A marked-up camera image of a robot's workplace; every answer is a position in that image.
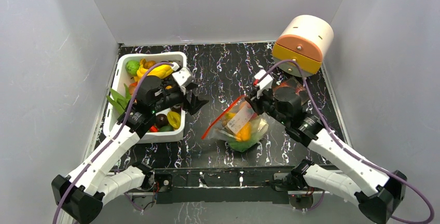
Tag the yellow banana bunch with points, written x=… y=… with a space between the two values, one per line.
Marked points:
x=162 y=71

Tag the round drawer cabinet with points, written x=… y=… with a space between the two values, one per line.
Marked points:
x=307 y=40

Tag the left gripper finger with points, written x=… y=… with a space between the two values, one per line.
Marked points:
x=191 y=86
x=195 y=103

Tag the green lettuce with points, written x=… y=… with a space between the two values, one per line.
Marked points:
x=256 y=135

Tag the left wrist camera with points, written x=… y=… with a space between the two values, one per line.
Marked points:
x=183 y=77

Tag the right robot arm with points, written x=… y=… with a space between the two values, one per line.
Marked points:
x=376 y=194

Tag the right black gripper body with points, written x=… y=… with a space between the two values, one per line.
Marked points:
x=258 y=102

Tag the green leaf vegetable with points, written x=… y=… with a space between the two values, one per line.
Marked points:
x=119 y=101

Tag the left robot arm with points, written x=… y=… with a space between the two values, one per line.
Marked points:
x=83 y=192

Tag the green lime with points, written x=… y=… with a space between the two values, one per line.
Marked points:
x=132 y=67

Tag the white food bin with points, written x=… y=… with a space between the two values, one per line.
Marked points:
x=122 y=79

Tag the dark red plum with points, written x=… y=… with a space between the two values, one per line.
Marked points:
x=161 y=121

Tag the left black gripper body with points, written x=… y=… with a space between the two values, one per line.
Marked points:
x=171 y=98

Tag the brown kiwi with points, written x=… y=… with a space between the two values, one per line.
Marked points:
x=148 y=64

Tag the single yellow banana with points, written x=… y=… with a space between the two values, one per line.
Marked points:
x=228 y=116

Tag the clear zip top bag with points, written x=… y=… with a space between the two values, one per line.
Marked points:
x=221 y=130

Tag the orange bell pepper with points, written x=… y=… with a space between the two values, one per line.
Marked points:
x=244 y=135

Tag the mango slice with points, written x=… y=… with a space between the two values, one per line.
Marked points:
x=174 y=119

